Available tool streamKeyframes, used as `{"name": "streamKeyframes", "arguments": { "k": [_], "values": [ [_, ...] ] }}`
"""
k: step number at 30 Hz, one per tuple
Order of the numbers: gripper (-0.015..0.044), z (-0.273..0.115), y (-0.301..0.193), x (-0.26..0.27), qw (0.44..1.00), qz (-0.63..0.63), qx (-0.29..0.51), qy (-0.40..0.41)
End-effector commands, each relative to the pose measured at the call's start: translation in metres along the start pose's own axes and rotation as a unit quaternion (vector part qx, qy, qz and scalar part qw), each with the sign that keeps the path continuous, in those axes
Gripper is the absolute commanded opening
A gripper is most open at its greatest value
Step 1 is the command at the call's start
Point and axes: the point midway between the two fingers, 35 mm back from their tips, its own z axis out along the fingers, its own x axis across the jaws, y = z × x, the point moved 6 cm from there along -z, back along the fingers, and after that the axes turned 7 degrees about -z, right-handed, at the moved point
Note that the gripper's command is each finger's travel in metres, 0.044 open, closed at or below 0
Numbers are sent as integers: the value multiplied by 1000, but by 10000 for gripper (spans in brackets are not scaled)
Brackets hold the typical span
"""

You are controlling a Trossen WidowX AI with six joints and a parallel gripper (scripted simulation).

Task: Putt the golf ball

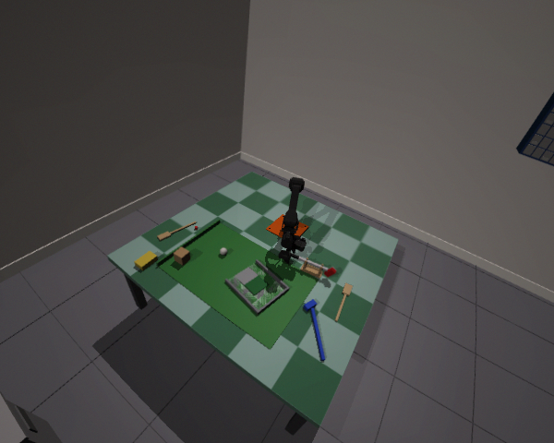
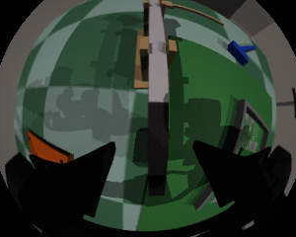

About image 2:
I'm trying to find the blue putter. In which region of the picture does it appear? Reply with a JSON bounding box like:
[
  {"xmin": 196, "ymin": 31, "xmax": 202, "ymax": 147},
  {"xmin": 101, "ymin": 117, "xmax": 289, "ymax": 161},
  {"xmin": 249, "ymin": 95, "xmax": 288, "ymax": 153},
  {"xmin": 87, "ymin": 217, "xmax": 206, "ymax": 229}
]
[{"xmin": 227, "ymin": 40, "xmax": 255, "ymax": 66}]

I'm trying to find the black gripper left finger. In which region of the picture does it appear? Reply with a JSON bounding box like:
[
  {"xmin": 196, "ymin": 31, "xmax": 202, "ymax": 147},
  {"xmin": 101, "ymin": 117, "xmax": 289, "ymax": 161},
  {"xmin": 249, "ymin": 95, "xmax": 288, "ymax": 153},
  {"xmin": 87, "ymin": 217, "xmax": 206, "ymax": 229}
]
[{"xmin": 30, "ymin": 142, "xmax": 116, "ymax": 218}]

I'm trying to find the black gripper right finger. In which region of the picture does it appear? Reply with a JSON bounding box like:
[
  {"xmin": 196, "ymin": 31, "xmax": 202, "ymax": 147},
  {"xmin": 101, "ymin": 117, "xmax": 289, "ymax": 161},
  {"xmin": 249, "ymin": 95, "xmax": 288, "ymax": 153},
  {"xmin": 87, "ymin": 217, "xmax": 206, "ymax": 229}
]
[{"xmin": 192, "ymin": 141, "xmax": 271, "ymax": 208}]

